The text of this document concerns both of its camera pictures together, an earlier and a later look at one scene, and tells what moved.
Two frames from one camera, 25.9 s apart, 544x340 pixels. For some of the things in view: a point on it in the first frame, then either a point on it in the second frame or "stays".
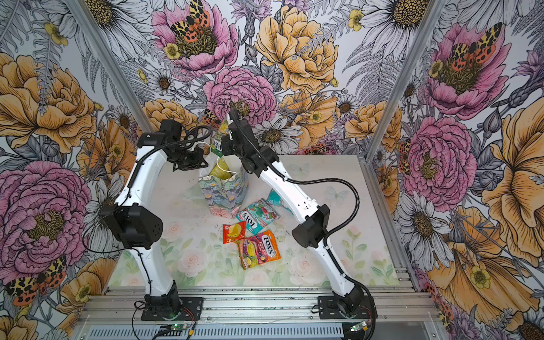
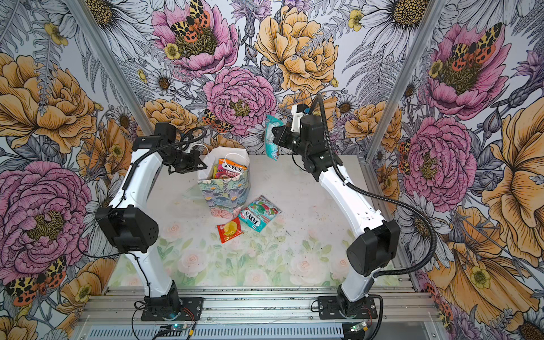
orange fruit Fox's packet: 258,249 to 227,168
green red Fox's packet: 258,216 stays
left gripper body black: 186,159 stays
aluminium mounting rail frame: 295,305 stays
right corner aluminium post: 434,9 stays
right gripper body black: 229,146 to 292,141
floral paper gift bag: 224,185 stays
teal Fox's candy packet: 275,199 to 271,149
